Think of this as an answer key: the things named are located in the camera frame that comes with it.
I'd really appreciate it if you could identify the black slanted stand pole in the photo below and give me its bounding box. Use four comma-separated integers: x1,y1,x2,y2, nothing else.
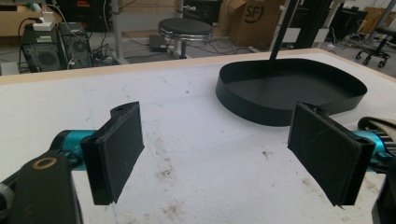
268,0,301,62

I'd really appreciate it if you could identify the brown cardboard box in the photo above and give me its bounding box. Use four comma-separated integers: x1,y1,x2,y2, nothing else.
228,0,287,51

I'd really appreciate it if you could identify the black computer tower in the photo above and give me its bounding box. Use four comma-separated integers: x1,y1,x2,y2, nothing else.
20,23,68,74

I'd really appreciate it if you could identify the tangle of floor cables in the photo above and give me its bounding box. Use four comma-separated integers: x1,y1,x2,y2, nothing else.
89,42,120,64

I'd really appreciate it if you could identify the round black stool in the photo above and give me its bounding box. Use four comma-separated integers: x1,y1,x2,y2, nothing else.
157,17,215,60

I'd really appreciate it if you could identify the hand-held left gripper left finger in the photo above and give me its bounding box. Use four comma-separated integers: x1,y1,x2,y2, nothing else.
50,101,146,206

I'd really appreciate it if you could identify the black oval tray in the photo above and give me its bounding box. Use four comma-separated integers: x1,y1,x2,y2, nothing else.
215,57,369,127

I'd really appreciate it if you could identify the white power adapter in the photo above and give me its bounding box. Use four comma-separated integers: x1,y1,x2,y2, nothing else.
32,11,57,33

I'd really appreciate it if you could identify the small black floor box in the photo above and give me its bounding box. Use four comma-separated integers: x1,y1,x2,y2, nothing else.
148,34,169,53

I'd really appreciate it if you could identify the grey computer tower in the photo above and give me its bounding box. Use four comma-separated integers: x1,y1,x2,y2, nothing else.
58,21,94,70

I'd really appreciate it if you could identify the tan cardboard box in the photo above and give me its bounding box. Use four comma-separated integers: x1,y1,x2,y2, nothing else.
0,4,64,37

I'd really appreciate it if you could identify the grey metal stand leg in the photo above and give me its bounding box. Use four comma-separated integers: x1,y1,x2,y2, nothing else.
109,0,130,65

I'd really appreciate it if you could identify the black office chair base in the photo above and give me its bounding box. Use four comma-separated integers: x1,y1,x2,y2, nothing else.
355,27,392,69

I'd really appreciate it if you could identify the small white box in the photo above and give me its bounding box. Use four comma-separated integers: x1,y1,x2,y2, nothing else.
0,61,21,77

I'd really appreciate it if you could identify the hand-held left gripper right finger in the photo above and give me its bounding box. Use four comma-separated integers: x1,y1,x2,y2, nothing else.
287,101,394,208

